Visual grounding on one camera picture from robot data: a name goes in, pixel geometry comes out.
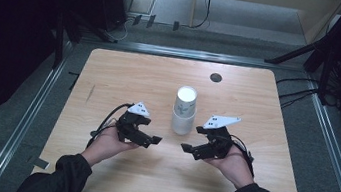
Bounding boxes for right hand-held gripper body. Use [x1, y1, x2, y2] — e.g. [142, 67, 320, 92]
[191, 112, 242, 167]

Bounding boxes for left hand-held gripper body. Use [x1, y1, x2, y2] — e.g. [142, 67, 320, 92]
[113, 98, 152, 147]

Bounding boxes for stack of white paper cups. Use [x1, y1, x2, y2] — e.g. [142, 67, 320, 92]
[168, 84, 200, 137]

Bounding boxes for person's right hand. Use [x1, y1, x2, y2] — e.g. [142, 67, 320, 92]
[200, 141, 260, 192]

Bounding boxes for person's left hand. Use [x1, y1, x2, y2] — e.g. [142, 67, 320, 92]
[79, 121, 142, 173]

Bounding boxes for black round table grommet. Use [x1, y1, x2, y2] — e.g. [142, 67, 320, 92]
[209, 71, 224, 84]

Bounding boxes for grey tape strip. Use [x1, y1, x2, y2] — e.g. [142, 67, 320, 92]
[31, 155, 51, 171]

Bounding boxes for black tripod stand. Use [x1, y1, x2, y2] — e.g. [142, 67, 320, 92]
[263, 20, 340, 74]

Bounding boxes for light wooden furniture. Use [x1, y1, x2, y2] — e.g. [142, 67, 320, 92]
[187, 0, 341, 50]

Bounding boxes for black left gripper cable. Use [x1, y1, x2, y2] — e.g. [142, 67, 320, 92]
[85, 97, 134, 154]

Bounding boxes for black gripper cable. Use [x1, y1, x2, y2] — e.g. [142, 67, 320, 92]
[224, 134, 259, 177]
[85, 97, 134, 154]

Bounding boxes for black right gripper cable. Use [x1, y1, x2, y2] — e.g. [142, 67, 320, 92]
[224, 134, 259, 177]

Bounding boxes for white floor cable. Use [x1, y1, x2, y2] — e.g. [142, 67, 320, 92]
[105, 15, 135, 45]

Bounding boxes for black floor cables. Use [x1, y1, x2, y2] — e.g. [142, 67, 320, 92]
[272, 74, 322, 115]

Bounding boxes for black hanging cable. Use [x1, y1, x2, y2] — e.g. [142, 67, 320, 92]
[190, 0, 214, 32]

